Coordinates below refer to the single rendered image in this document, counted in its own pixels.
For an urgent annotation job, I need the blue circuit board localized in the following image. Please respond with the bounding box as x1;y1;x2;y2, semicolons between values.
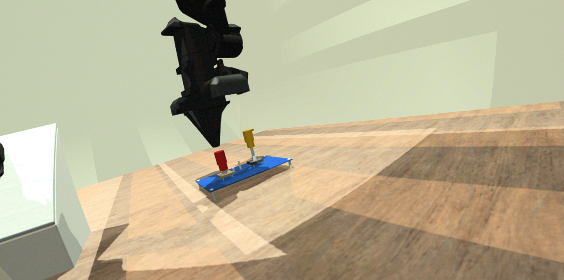
196;129;293;201

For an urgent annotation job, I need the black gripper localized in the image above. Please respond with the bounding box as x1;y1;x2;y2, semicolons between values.
170;52;250;147

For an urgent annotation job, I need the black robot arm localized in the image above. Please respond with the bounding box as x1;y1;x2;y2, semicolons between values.
161;0;248;80

